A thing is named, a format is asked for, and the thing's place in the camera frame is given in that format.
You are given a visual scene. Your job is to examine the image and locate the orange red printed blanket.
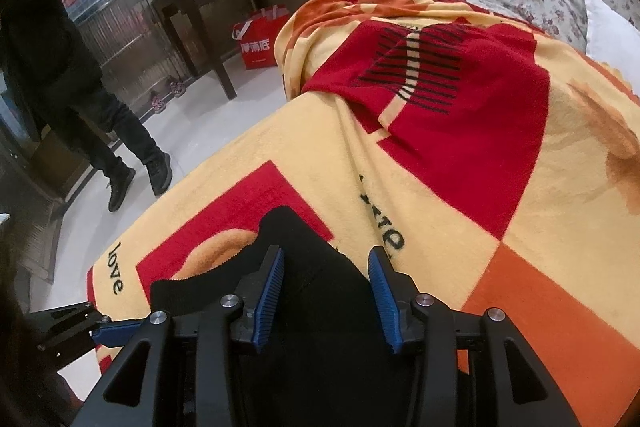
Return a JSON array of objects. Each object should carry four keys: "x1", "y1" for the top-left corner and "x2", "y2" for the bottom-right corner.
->
[{"x1": 87, "y1": 0, "x2": 640, "y2": 427}]

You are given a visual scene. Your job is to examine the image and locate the black pants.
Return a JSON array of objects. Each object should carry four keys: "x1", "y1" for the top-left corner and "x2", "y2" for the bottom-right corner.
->
[{"x1": 150, "y1": 206, "x2": 466, "y2": 427}]

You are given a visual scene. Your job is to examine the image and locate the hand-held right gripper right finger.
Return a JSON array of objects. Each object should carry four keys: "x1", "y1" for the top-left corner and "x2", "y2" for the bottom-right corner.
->
[{"x1": 367, "y1": 246, "x2": 583, "y2": 427}]

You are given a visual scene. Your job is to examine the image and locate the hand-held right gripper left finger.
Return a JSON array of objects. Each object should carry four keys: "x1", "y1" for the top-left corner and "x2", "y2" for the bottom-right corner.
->
[{"x1": 72, "y1": 246, "x2": 286, "y2": 427}]

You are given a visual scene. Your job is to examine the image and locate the white pillow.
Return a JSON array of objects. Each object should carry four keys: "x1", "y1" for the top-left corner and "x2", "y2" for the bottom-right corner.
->
[{"x1": 582, "y1": 0, "x2": 640, "y2": 75}]

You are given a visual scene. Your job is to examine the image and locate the red shopping bag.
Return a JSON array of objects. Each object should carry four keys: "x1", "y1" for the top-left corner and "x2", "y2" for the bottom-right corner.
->
[{"x1": 231, "y1": 5, "x2": 291, "y2": 70}]

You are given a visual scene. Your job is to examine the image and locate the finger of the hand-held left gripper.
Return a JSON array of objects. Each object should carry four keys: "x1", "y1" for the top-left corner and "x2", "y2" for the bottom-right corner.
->
[{"x1": 27, "y1": 301, "x2": 151, "y2": 360}]

